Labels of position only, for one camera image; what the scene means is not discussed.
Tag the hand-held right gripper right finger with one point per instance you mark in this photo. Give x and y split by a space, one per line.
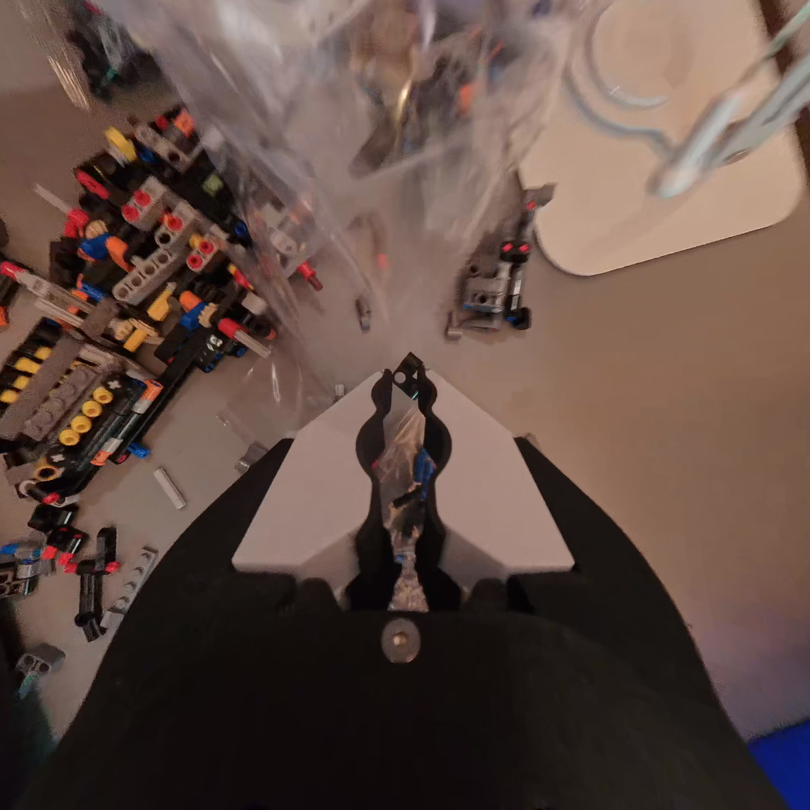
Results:
506 506

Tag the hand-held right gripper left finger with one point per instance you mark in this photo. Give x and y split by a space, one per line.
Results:
304 506

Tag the small black teal lego tile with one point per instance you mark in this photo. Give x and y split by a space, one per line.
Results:
408 370

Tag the black lego chassis assembly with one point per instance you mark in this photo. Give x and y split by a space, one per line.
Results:
69 405

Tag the grey lego wedge blue pin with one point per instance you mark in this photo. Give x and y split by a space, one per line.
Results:
28 558

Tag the clear bag mixed lego pieces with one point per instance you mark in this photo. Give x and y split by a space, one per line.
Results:
379 95

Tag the crumpled bag of lego pins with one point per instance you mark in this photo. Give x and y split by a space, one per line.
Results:
411 468

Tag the light grey lego axle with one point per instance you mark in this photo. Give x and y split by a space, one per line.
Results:
169 488

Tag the black angled lego liftarm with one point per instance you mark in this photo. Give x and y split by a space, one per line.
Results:
95 588

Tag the black lego brick red pins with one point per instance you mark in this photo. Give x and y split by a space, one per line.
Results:
66 547

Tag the black lego connector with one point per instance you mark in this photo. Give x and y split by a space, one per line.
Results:
54 517

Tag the pile of loose lego pieces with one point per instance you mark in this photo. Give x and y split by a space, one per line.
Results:
171 240

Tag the black shiny lego piece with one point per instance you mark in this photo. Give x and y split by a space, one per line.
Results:
12 582

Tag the grey lego pin connector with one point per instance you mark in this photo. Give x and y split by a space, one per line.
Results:
41 659

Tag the white rounded board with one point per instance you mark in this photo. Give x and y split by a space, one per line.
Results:
633 209

